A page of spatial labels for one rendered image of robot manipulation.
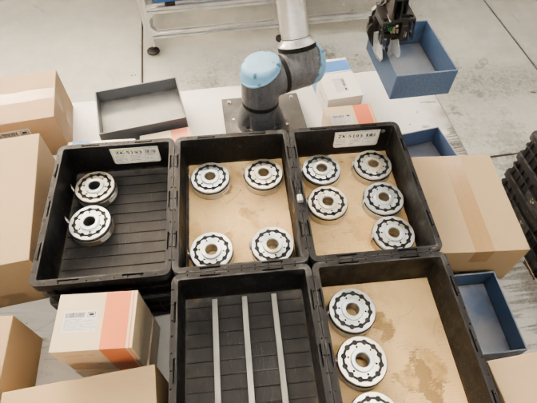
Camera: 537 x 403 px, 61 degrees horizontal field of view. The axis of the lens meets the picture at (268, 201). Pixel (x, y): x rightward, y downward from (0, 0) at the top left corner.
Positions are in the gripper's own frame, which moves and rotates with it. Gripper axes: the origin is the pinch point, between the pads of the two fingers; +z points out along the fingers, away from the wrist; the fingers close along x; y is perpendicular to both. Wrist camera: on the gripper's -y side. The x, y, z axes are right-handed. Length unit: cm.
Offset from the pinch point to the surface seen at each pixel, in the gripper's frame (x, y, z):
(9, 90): -106, -31, 16
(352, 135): -7.2, 5.6, 21.0
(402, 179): 2.8, 19.9, 24.9
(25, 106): -100, -23, 17
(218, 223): -46, 24, 25
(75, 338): -75, 54, 13
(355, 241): -13.1, 34.3, 27.7
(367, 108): 3.9, -17.1, 34.9
